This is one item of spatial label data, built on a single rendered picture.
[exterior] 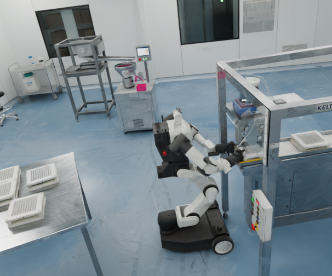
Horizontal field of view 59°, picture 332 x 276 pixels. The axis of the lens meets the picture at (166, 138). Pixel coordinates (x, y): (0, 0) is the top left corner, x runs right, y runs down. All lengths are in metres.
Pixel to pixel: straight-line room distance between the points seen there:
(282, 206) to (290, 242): 0.34
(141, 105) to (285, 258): 3.11
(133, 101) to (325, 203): 3.10
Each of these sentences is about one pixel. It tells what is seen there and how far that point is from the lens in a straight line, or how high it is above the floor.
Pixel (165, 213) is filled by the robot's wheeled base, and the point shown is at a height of 0.36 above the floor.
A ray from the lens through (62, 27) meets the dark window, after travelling 7.93.
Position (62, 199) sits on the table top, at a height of 0.86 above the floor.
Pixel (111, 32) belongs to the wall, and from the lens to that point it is 7.57.
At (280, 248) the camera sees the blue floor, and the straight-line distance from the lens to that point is 3.07.
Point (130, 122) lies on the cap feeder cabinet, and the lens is 5.03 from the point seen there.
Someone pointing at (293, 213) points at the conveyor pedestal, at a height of 0.15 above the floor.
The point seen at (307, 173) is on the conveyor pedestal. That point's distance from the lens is 2.94.
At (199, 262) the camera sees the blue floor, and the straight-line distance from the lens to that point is 2.93.
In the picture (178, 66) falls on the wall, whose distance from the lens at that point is 7.53.
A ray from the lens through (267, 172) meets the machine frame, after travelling 1.75.
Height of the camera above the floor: 2.30
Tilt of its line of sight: 28 degrees down
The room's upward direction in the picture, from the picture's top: 8 degrees counter-clockwise
